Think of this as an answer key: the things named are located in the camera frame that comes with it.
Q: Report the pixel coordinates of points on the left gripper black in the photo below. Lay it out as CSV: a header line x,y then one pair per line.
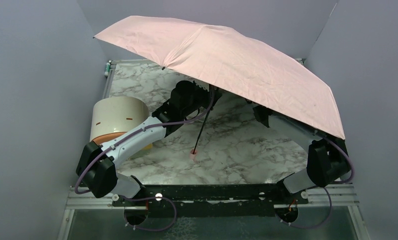
x,y
205,94

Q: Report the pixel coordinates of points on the pink folding umbrella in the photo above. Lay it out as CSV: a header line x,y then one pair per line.
x,y
223,57

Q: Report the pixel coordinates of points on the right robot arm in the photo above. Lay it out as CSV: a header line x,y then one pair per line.
x,y
328,161

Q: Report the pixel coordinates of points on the green white marker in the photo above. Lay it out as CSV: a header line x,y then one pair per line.
x,y
107,69

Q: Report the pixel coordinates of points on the cream cylindrical umbrella bin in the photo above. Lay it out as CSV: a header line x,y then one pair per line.
x,y
114,116

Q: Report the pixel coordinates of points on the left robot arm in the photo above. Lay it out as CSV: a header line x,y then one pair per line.
x,y
97,167

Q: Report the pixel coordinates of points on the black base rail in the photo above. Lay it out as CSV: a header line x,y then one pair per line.
x,y
202,201

